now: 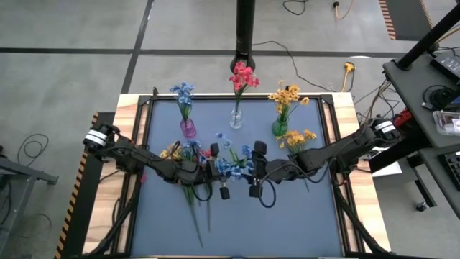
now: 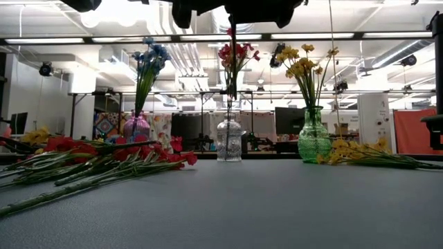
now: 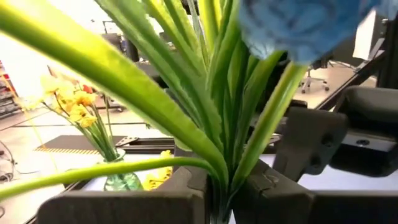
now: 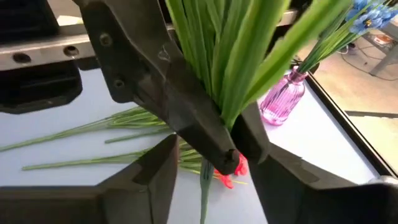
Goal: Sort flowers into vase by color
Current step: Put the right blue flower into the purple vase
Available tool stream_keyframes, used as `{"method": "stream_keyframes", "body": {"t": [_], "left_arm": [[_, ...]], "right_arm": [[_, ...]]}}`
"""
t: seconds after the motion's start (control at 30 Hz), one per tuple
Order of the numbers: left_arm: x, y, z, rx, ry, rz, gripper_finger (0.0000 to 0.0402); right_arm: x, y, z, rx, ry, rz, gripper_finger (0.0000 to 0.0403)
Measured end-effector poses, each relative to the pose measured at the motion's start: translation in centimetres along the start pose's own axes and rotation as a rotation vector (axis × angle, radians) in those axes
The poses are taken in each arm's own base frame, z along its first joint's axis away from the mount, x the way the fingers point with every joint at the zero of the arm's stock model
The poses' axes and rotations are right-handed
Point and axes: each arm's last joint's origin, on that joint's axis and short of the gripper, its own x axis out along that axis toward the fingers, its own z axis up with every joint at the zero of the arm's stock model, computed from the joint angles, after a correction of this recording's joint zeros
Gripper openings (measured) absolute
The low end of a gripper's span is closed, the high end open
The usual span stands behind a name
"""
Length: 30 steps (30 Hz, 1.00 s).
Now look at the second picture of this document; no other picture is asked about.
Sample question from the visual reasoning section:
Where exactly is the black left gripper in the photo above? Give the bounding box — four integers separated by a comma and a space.
172, 0, 306, 29

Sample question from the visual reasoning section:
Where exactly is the yellow artificial flower stem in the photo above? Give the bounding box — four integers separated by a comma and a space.
315, 136, 443, 171
275, 43, 342, 111
20, 127, 52, 146

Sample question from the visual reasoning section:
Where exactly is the blue artificial flower stem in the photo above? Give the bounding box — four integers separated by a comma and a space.
131, 36, 172, 118

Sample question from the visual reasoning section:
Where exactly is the clear glass vase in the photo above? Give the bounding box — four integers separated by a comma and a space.
216, 117, 244, 163

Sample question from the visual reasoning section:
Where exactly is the green glass vase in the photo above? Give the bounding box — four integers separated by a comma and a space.
297, 105, 334, 165

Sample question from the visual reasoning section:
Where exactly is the pink glass vase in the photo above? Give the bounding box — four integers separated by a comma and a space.
123, 112, 152, 143

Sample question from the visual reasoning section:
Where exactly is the long ceiling strip light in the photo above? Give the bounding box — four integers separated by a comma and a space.
91, 36, 174, 44
363, 31, 433, 38
179, 33, 263, 41
271, 32, 355, 39
3, 37, 85, 45

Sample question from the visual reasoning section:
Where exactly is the floral patterned cloth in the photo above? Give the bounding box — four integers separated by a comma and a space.
147, 113, 173, 153

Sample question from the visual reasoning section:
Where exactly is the colourful patterned quilt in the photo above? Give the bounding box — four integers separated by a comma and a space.
93, 112, 123, 140

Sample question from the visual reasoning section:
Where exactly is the orange partition panel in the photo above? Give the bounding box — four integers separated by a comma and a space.
393, 109, 439, 156

